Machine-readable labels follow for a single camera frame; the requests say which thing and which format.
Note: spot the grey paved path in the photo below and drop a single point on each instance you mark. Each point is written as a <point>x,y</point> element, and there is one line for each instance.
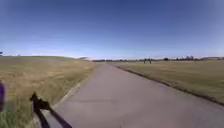
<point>126,100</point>

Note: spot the row of trees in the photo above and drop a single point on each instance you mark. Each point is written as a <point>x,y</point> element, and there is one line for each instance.
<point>186,59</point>

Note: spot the dry grass field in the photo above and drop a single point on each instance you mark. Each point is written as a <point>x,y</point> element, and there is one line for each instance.
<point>36,75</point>
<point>186,75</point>

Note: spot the robot's own part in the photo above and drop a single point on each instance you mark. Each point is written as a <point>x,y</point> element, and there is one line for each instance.
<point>37,104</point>

